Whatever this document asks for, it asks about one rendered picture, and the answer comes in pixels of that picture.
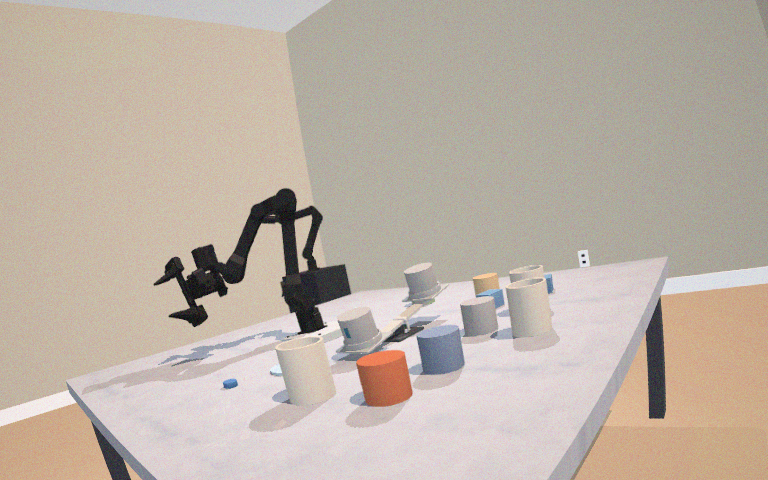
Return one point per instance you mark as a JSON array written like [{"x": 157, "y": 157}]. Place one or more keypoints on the orange cylinder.
[
  {"x": 485, "y": 282},
  {"x": 384, "y": 378}
]

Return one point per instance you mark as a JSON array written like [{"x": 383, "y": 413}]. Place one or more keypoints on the beige cup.
[
  {"x": 529, "y": 309},
  {"x": 529, "y": 272},
  {"x": 306, "y": 370}
]

